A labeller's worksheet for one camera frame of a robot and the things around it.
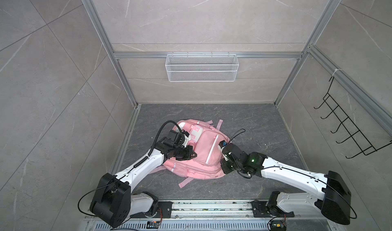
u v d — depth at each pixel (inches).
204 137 35.2
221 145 28.2
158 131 25.4
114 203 15.8
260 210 28.7
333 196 15.5
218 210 29.4
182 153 28.0
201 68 39.6
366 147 22.3
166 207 28.8
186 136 30.1
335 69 27.6
